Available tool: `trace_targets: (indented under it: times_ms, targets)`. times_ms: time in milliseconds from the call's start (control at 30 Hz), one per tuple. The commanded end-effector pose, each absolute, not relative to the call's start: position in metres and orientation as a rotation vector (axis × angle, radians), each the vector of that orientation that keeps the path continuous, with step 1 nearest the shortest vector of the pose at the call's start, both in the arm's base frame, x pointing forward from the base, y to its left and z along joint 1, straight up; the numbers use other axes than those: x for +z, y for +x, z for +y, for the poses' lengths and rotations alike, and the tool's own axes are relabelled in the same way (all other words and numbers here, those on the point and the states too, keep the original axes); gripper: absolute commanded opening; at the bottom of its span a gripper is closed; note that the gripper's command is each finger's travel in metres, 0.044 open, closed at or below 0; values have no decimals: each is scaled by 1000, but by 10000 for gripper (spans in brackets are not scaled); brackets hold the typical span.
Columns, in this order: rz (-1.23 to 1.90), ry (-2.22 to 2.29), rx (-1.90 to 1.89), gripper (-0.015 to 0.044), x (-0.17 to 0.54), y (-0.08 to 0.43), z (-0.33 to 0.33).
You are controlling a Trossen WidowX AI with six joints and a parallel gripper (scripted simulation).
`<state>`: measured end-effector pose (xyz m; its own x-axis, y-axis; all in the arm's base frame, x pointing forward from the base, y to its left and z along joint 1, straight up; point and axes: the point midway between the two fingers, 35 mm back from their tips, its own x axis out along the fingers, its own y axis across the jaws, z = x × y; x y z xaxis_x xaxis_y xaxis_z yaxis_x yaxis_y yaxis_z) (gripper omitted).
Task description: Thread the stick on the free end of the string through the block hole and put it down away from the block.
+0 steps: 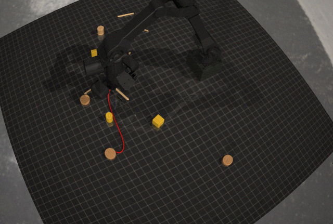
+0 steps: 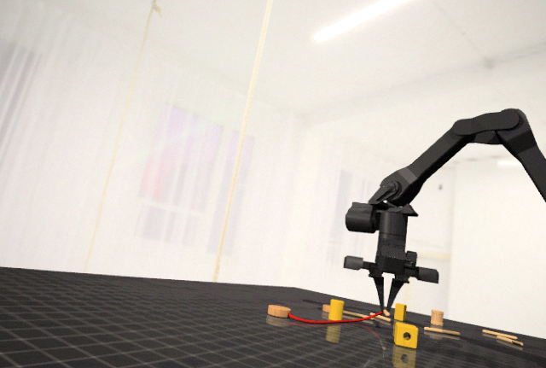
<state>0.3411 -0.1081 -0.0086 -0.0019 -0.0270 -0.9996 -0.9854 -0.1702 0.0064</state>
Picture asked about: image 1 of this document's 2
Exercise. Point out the yellow cylinder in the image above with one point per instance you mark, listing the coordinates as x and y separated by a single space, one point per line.
109 117

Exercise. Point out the small yellow block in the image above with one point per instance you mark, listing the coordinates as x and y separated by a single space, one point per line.
94 52

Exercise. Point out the round wooden disc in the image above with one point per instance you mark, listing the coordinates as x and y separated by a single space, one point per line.
84 99
227 160

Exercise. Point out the yellow wooden block with hole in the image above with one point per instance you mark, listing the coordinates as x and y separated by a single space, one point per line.
158 121

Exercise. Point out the round wooden button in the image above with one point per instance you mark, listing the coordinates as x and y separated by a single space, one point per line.
110 153

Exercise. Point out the tan wooden cylinder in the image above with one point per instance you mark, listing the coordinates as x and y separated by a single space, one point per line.
100 30

